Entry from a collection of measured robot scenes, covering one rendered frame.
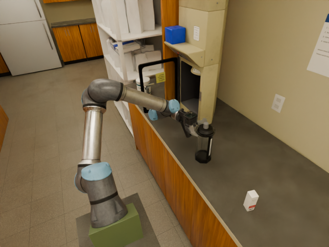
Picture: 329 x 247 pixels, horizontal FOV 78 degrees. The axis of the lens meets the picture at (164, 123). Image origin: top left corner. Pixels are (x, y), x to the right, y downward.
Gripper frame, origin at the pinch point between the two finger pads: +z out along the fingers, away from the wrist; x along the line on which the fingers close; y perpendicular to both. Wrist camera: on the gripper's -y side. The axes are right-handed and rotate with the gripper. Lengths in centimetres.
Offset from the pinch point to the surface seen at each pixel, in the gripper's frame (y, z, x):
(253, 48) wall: 30, -13, 64
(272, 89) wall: 9, 9, 58
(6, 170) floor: -110, -207, -119
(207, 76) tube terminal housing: 20.5, -20.1, 25.2
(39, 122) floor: -109, -291, -59
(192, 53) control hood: 37.0, -23.0, 13.5
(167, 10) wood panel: 56, -58, 26
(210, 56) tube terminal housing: 32.9, -19.7, 26.1
